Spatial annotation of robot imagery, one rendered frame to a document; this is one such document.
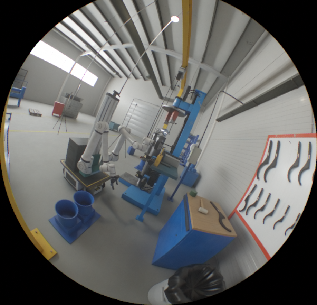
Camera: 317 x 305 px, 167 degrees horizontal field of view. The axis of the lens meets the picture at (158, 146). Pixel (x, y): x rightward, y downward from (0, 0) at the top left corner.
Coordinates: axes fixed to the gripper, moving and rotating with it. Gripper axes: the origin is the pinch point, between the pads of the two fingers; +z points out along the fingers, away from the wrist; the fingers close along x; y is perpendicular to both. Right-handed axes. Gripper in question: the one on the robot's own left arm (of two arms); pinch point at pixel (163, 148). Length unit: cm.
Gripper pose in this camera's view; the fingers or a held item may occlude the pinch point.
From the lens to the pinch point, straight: 157.7
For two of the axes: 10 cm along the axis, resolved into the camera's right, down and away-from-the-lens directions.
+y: 1.6, -0.5, 9.9
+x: -4.1, 9.1, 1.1
